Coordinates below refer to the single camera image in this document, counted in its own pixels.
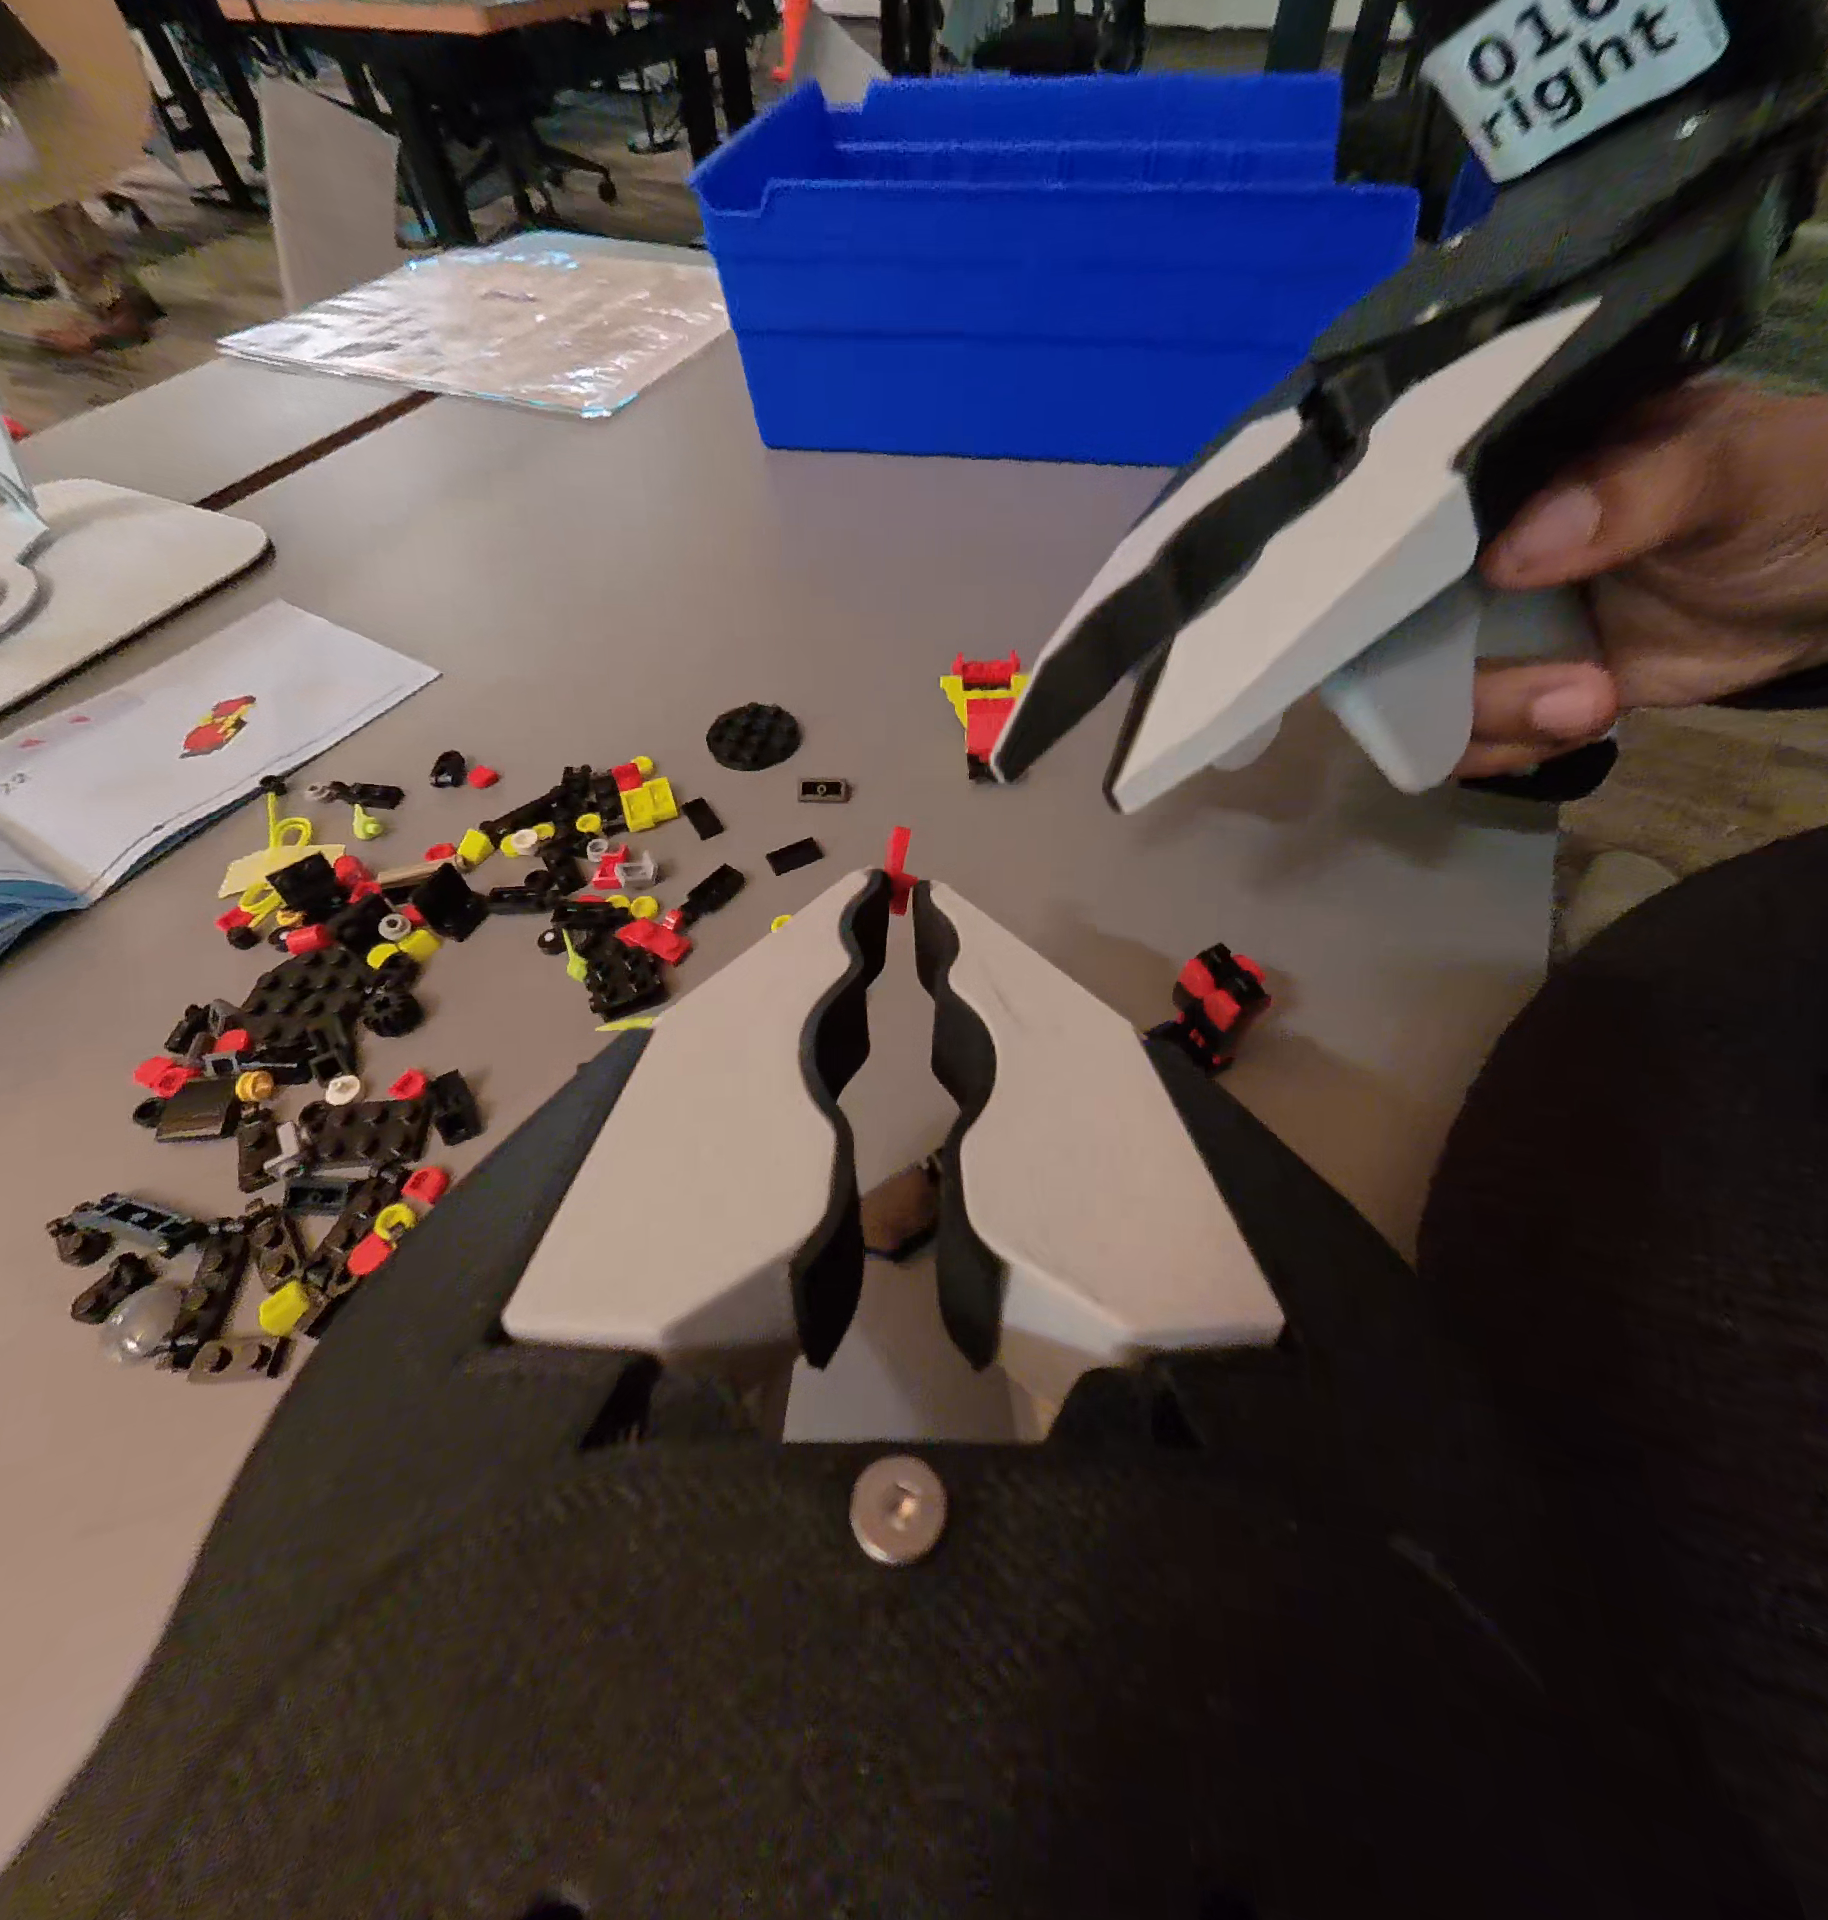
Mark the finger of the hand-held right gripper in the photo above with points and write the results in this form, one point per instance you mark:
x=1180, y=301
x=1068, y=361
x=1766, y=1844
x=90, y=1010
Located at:
x=1153, y=542
x=1333, y=586

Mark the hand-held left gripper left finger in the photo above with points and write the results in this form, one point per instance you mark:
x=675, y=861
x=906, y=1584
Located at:
x=674, y=1200

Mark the clear plastic bag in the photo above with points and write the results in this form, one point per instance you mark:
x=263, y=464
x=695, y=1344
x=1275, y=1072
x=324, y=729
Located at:
x=481, y=330

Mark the pile of lego pieces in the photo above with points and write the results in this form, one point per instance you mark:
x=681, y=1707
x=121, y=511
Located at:
x=358, y=1020

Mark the blue plastic bin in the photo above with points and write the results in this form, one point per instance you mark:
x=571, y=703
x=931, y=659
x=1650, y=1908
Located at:
x=1034, y=346

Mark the person's right hand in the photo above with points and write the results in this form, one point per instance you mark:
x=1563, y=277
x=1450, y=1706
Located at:
x=1737, y=542

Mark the yellow red lego car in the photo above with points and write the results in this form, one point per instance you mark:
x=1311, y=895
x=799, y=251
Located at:
x=986, y=719

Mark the small red lego piece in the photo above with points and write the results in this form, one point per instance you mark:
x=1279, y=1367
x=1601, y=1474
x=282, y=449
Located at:
x=899, y=880

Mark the open lego instruction booklet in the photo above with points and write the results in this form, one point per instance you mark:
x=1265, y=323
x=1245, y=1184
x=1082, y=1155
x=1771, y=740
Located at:
x=180, y=749

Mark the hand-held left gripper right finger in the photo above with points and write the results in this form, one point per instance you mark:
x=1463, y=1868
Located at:
x=1124, y=1200

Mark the black round lego plate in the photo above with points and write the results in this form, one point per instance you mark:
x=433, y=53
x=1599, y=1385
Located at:
x=751, y=735

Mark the white stand base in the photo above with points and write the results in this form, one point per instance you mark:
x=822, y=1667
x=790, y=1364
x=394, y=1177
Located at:
x=117, y=586

